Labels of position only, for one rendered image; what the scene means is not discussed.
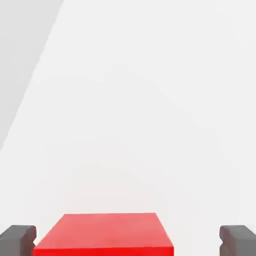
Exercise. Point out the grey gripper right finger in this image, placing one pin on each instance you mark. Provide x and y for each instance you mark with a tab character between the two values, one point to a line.
239	242

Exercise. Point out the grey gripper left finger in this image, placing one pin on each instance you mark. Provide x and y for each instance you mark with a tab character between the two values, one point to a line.
16	241

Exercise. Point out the small red cube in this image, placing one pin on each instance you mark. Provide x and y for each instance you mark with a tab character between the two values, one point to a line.
104	234

